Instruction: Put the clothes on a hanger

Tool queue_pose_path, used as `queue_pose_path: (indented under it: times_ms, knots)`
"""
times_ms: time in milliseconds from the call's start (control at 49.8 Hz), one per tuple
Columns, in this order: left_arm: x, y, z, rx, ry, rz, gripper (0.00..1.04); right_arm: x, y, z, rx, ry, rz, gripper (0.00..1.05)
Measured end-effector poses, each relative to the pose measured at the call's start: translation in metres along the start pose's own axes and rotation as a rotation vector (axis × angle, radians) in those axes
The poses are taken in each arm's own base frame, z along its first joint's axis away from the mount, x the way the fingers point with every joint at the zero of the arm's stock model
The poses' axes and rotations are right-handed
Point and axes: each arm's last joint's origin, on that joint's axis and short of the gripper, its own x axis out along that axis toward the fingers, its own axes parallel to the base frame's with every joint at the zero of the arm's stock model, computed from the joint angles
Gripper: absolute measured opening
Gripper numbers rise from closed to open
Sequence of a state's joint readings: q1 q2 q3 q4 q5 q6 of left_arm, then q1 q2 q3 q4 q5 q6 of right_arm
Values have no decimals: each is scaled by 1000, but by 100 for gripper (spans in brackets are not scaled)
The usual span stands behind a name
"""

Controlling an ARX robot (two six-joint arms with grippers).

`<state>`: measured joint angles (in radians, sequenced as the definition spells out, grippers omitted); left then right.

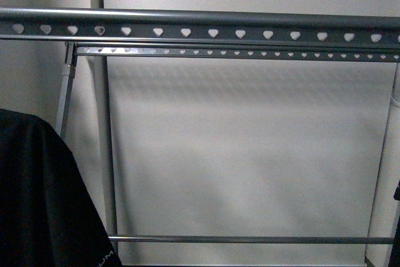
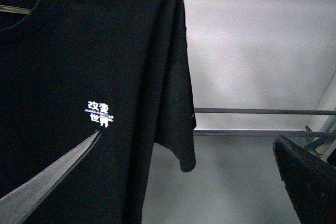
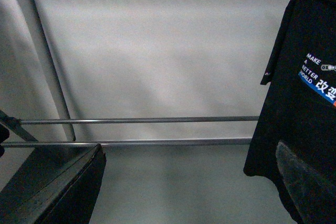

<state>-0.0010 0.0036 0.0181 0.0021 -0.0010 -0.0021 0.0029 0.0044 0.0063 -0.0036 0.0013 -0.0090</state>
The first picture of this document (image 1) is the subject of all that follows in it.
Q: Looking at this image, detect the black printed t-shirt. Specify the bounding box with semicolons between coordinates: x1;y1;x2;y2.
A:
1;109;121;266

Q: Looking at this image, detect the grey left rack leg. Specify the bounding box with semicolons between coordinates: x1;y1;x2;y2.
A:
56;42;76;139

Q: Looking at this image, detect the grey lower rack crossbar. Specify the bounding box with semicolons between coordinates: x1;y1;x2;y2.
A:
109;235;394;245

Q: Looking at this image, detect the grey vertical wall post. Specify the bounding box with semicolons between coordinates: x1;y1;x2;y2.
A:
87;0;118;238

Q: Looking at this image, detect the grey rear perforated rack rail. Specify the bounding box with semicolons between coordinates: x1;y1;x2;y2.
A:
76;46;399;63

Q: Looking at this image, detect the grey perforated rack rail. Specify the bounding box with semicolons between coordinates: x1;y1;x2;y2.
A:
76;46;399;63
1;8;399;52

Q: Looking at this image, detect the grey front perforated rack rail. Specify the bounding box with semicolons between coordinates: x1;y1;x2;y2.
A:
1;8;399;52

